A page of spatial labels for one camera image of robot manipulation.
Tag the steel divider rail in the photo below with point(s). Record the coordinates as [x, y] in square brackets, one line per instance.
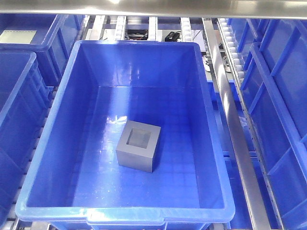
[256, 208]

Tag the blue bin left back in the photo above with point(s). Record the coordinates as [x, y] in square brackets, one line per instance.
[50, 36]

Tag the target blue bin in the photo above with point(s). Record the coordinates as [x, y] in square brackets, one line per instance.
[75, 181]

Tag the blue bin right side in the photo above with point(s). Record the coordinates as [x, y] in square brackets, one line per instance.
[275, 94]

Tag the black power adapter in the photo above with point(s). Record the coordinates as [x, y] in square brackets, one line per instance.
[173, 36]

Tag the white roller track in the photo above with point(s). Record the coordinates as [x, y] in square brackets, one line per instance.
[186, 35]

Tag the gray cube base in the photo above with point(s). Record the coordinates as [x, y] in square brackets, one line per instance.
[137, 146]

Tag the blue bin left front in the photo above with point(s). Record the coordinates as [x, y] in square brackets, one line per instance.
[24, 101]

